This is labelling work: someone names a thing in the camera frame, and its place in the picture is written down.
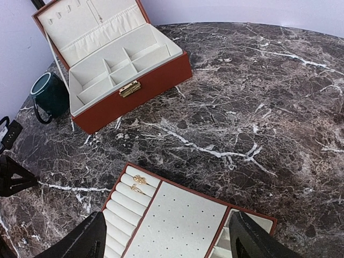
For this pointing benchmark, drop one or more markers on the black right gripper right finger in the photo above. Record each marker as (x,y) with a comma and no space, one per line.
(248,239)

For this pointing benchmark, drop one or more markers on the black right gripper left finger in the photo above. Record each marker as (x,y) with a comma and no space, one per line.
(86,240)

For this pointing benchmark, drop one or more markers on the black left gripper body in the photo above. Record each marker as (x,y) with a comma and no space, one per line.
(14,177)

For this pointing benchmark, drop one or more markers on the red jewelry tray insert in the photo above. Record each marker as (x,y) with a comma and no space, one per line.
(147,215)

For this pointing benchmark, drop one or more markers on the red open jewelry box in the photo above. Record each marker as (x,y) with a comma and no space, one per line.
(115,58)

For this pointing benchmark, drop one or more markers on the dark green ceramic mug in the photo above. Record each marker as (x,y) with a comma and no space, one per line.
(51,95)

